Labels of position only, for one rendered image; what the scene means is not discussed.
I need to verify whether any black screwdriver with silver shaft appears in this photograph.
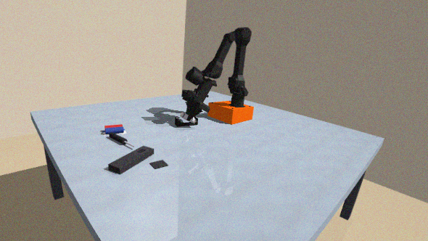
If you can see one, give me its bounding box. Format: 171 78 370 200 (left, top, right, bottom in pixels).
110 132 136 147

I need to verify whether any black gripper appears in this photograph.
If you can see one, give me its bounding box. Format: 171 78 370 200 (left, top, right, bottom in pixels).
182 87 210 121

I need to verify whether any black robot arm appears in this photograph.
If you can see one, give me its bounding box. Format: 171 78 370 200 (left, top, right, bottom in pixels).
181 27 252 107

